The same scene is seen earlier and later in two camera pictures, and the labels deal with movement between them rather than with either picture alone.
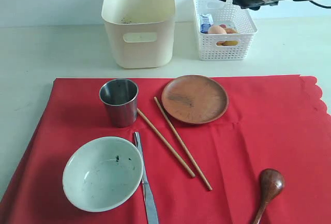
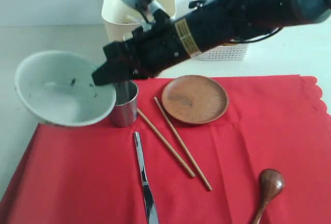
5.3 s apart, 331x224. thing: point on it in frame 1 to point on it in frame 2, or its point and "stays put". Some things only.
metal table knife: x=150 y=212 stays put
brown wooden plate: x=194 y=99 stays put
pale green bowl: x=103 y=174 to x=58 y=87
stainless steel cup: x=120 y=96 stays put
